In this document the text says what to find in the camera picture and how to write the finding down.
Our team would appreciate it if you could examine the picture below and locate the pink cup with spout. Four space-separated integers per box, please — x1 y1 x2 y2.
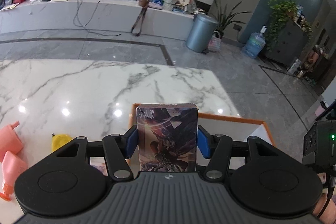
0 121 23 162

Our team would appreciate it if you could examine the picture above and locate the black power cable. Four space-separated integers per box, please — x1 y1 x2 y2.
72 0 122 37

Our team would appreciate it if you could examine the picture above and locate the woven checkered basket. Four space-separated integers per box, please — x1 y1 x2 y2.
207 30 222 52

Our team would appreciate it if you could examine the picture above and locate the person right hand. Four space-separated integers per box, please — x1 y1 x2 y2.
312 172 336 219

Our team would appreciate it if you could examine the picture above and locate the pink bottle orange cap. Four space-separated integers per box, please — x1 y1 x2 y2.
1 151 28 201

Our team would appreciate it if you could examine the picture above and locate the dark grey cabinet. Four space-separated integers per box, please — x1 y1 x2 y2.
265 20 308 68

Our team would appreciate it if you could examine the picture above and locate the potted snake plant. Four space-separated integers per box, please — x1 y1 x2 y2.
210 0 252 38

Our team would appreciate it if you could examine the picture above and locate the orange cardboard box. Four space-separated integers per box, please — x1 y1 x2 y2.
126 103 275 166

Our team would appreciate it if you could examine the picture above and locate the water jug with pump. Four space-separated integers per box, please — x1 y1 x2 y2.
241 26 267 59

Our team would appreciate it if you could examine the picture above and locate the grey metal trash bin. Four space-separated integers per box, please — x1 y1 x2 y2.
186 13 219 53

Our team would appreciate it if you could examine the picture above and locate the brown camera with strap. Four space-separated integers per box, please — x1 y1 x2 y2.
131 0 150 36

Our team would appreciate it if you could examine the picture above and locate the yellow tape measure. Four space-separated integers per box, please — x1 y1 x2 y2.
51 134 73 152

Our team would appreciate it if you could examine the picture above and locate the white marble tv console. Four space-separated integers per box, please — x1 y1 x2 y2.
1 0 193 40

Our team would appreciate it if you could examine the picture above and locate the illustrated card box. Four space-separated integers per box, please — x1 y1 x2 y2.
136 103 198 172

